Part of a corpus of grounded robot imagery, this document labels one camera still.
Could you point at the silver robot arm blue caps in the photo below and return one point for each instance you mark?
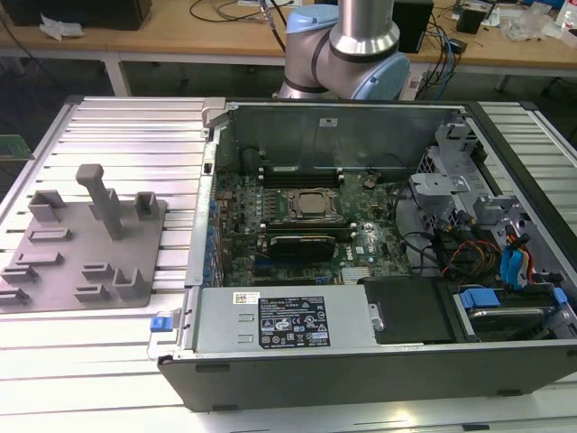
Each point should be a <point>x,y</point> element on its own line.
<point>360,36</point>

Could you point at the black RAM slot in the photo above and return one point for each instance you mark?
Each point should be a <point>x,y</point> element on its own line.
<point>302,174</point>
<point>302,179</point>
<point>302,184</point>
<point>302,168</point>

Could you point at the silver CPU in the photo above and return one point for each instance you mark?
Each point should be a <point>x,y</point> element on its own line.
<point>311,203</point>

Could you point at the black graphics card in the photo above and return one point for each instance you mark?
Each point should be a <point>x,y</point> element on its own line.
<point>302,247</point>

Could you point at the silver coin battery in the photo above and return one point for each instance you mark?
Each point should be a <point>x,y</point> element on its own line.
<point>369,182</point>

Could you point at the silver finned heat sink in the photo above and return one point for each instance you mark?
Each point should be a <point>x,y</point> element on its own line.
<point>357,275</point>

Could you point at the green motherboard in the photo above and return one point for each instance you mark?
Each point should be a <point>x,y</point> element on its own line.
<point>378,243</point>

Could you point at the grey power supply unit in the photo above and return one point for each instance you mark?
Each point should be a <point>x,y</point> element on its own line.
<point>225,320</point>

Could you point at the black plastic cover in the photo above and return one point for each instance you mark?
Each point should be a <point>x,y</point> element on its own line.
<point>405,311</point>

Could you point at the silver drive bay cage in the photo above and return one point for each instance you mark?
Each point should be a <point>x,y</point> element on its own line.
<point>444,182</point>

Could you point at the blue case latch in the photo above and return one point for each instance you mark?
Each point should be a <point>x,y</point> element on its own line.
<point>161,325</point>

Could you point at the black PC case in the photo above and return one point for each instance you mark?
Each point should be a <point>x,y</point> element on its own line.
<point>315,388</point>

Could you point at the wooden desk white legs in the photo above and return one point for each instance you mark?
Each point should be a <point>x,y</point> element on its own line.
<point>180,36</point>

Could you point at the grey parts rack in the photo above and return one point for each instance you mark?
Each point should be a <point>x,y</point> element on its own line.
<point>67,270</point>

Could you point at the tall black box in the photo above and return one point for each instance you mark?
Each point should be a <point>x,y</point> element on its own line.
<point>414,27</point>

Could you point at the hard disk blue carrier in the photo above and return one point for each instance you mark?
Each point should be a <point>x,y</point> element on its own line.
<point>505,320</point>

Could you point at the small black adapter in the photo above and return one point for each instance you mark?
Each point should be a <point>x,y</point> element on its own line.
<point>459,46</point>

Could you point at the small black device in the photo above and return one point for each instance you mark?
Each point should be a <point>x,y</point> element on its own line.
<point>471,20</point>

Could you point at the large black box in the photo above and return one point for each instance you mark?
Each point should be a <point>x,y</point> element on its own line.
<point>81,13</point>

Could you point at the white crumpled paper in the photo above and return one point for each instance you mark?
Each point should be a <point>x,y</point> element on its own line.
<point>61,29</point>

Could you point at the clear plastic bags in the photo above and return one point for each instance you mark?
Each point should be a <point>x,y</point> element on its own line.
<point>532,24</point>

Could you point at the white red box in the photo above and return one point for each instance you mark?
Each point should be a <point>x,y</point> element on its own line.
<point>568,20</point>

